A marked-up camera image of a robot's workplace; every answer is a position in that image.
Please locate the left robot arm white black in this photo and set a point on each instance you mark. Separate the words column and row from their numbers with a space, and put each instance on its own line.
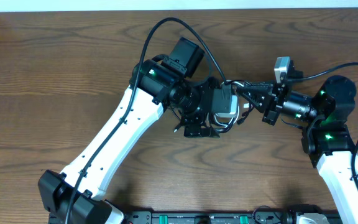
column 76, row 194

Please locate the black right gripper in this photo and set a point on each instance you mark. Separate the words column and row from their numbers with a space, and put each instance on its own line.
column 271, row 106

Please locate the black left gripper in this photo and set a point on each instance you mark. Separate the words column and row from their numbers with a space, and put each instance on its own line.
column 199, row 130

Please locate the black mounting rail base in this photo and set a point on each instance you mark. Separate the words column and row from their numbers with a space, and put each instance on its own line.
column 294, row 214

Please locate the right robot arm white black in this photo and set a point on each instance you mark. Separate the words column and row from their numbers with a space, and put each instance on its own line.
column 325, row 136

